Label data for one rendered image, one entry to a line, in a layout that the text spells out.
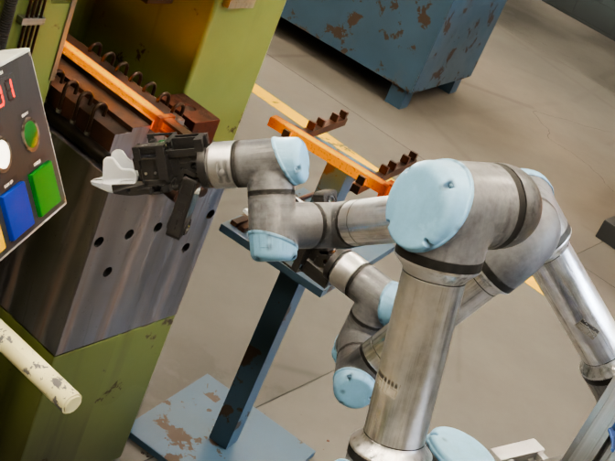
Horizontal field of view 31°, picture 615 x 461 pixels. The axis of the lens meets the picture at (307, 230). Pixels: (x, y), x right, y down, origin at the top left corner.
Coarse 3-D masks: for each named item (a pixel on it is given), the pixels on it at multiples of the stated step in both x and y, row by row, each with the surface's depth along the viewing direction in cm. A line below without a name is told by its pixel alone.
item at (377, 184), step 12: (276, 120) 254; (300, 132) 253; (312, 144) 251; (324, 144) 252; (324, 156) 250; (336, 156) 249; (348, 168) 248; (360, 168) 248; (372, 180) 246; (384, 180) 247; (384, 192) 244
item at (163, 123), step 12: (72, 48) 238; (84, 60) 235; (96, 72) 233; (108, 72) 234; (108, 84) 231; (120, 84) 232; (132, 96) 229; (144, 108) 227; (156, 108) 228; (156, 120) 224; (168, 120) 224; (156, 132) 225; (168, 132) 225; (180, 132) 222
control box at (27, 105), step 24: (24, 48) 182; (0, 72) 173; (24, 72) 180; (24, 96) 180; (0, 120) 172; (24, 120) 179; (24, 144) 179; (48, 144) 187; (0, 168) 171; (24, 168) 179; (0, 192) 171; (0, 216) 171; (48, 216) 186; (24, 240) 178
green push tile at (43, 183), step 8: (40, 168) 183; (48, 168) 185; (32, 176) 180; (40, 176) 182; (48, 176) 185; (32, 184) 180; (40, 184) 182; (48, 184) 185; (56, 184) 187; (32, 192) 181; (40, 192) 182; (48, 192) 184; (56, 192) 187; (40, 200) 182; (48, 200) 184; (56, 200) 187; (40, 208) 182; (48, 208) 184; (40, 216) 182
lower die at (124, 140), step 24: (72, 72) 232; (120, 72) 241; (48, 96) 227; (72, 96) 225; (96, 96) 227; (120, 96) 228; (144, 96) 235; (96, 120) 220; (120, 120) 222; (144, 120) 225; (120, 144) 220
